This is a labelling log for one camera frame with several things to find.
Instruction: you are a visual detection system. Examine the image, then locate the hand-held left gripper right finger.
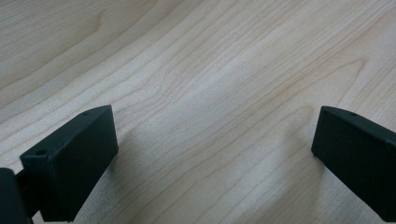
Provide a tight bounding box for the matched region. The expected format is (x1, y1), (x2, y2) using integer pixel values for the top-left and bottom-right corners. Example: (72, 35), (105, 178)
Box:
(310, 105), (396, 223)

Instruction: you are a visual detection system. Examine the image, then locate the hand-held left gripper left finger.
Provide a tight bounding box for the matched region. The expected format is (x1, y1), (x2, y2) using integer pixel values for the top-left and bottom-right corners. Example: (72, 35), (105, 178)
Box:
(20, 105), (120, 223)

